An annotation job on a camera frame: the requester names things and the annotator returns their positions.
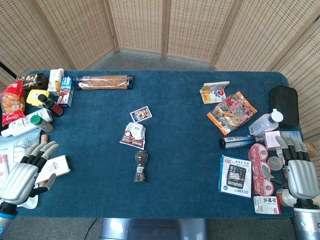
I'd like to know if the silver round tin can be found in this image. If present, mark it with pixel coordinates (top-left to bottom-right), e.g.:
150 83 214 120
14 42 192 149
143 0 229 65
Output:
267 156 286 172

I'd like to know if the red chip bag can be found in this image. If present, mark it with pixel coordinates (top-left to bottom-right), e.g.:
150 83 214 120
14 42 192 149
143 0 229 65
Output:
0 80 27 127

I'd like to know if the red lidded cup pack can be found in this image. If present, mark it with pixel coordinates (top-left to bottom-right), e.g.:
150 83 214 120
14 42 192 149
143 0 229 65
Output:
248 143 275 197

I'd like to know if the blue white calculator package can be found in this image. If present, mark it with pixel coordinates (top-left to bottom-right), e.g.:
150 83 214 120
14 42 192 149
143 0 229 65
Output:
217 154 253 199

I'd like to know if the black zip pouch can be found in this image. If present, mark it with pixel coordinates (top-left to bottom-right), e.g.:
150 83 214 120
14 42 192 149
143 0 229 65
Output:
268 85 300 129

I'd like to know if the red white snack packet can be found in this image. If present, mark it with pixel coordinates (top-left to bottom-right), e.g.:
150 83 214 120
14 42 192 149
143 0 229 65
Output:
119 122 147 151

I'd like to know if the white pump bottle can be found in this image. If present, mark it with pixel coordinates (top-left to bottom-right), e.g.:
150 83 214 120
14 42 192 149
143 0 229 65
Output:
248 108 284 138

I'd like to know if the white orange drink carton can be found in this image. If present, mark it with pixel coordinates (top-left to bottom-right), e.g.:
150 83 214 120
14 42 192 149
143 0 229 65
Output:
46 68 65 97

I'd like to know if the white flat box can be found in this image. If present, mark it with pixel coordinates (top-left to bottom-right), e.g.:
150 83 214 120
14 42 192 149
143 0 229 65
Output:
34 154 72 185

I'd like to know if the white red medicine box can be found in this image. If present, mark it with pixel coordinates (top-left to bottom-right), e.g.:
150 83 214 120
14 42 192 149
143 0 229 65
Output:
253 195 282 215

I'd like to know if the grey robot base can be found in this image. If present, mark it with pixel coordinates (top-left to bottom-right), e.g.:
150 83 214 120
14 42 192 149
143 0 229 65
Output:
99 217 209 240

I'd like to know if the black blue spray can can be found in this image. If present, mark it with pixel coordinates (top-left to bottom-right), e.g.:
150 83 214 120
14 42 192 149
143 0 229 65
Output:
219 134 265 150

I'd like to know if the orange candy bag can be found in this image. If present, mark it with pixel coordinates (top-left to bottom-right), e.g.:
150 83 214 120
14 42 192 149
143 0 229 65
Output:
206 91 258 136

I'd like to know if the long brown wrapped package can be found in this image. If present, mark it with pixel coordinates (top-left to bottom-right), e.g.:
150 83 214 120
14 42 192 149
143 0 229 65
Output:
75 74 135 91

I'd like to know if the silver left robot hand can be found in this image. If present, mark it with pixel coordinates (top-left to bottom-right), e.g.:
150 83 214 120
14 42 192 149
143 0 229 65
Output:
0 140 60 206

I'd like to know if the brown glass jar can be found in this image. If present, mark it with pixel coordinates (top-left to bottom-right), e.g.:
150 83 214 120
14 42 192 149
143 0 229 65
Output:
275 187 297 208

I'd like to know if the yellow lidded container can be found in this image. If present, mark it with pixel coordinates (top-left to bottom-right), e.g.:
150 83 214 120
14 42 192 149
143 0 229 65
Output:
26 89 51 108

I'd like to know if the white lotion bottle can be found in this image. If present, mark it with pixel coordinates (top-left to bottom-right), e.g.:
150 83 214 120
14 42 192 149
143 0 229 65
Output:
0 107 53 138

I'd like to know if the green capped spice bottle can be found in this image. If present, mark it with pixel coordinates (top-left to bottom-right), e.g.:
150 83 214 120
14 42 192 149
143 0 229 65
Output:
30 114 54 133

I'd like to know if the yellow white snack packet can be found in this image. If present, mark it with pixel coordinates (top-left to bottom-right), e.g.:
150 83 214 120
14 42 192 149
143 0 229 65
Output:
199 81 231 105

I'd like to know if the blue table cloth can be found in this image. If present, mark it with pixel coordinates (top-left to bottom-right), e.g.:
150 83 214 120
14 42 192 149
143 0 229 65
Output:
1 69 305 220

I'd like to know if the white plastic bag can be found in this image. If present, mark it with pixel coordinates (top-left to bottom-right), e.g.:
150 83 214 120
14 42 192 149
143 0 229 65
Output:
0 129 42 210

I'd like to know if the pepper grinder bottle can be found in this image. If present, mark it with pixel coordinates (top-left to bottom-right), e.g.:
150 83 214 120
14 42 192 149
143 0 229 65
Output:
133 150 150 184

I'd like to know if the light blue box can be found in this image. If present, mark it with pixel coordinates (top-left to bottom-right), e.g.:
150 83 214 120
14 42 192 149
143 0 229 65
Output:
279 130 303 142

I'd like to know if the blue white milk carton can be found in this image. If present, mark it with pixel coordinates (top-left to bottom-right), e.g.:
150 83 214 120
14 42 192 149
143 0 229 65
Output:
57 75 75 108

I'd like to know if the small playing card box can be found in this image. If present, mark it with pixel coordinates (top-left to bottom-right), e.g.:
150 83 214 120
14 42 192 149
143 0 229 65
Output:
129 106 153 124

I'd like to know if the woven folding screen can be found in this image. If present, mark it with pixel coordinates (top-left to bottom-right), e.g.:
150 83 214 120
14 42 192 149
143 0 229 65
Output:
0 0 320 161

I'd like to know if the pink white tube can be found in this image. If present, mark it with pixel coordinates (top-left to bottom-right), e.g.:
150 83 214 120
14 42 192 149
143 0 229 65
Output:
0 154 10 186

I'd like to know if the pink small box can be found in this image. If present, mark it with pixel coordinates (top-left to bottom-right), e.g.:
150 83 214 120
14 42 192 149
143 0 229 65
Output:
264 130 282 152

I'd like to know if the dark sauce bottle red label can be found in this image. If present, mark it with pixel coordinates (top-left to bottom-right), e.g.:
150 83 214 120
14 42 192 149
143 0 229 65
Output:
37 94 65 118

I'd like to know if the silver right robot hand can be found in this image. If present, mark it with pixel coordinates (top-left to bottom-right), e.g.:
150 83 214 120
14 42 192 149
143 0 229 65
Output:
261 133 320 204

